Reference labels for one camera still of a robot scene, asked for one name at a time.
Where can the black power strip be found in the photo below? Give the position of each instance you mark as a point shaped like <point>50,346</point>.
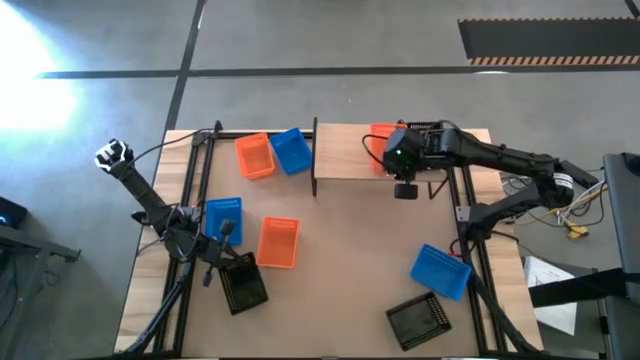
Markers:
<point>582,175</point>

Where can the orange plastic basket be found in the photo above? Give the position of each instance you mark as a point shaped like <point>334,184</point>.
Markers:
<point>379,147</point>
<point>278,243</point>
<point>255,157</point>

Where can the white paper sheet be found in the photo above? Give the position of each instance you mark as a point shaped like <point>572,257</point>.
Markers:
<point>542,270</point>

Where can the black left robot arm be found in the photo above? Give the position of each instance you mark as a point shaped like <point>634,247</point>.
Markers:
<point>142,187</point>

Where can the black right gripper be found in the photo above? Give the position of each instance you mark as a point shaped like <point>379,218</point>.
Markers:
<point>405,155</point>

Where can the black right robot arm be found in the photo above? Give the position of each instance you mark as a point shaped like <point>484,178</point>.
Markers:
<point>500,152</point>

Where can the black flat bar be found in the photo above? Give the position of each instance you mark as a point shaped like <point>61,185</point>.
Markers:
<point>575,289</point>

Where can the blue plastic basket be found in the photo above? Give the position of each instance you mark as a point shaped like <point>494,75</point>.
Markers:
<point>440,272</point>
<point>220,215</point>
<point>291,152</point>

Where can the black device with blue light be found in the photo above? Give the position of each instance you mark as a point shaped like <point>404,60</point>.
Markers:
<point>12,212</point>

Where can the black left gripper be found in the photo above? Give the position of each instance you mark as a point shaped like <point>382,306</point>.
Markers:
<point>214,251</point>

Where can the wooden shelf with black legs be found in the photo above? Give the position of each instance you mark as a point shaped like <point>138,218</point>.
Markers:
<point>345,155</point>

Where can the black aluminium rig frame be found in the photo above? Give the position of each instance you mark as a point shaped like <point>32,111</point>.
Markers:
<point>225,135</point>

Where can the grey metal bracket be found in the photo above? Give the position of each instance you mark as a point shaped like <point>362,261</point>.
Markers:
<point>463,214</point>

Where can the yellow connector plug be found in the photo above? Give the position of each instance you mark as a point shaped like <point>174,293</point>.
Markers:
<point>578,231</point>

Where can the dark metal stand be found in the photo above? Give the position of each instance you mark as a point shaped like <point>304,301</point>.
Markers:
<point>30,242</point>

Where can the black mat with striped edge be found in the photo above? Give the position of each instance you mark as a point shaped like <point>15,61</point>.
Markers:
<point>550,40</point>

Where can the black plastic basket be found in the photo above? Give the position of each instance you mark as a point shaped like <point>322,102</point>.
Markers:
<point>417,321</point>
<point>245,287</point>

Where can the dark grey desk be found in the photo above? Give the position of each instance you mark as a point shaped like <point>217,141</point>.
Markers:
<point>625,210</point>

